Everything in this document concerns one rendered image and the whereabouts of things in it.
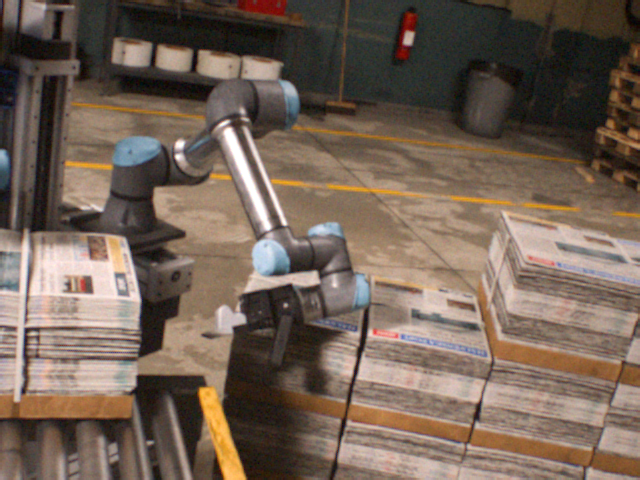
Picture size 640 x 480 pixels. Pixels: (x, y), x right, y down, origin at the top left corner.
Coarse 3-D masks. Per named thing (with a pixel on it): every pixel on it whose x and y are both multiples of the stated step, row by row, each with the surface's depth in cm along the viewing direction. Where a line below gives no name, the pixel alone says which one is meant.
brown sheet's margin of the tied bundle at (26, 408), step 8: (0, 400) 129; (8, 400) 130; (24, 400) 131; (32, 400) 131; (0, 408) 130; (8, 408) 130; (16, 408) 131; (24, 408) 131; (32, 408) 132; (0, 416) 130; (8, 416) 131; (16, 416) 131; (24, 416) 132; (32, 416) 132
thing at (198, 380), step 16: (144, 384) 150; (160, 384) 151; (176, 384) 152; (192, 384) 153; (144, 400) 150; (176, 400) 152; (192, 400) 153; (144, 416) 151; (192, 416) 154; (32, 432) 146; (112, 432) 151; (192, 432) 156
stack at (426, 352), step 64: (320, 320) 183; (384, 320) 190; (448, 320) 196; (320, 384) 186; (384, 384) 185; (448, 384) 184; (512, 384) 182; (576, 384) 181; (256, 448) 193; (320, 448) 191; (384, 448) 190; (448, 448) 189; (576, 448) 186
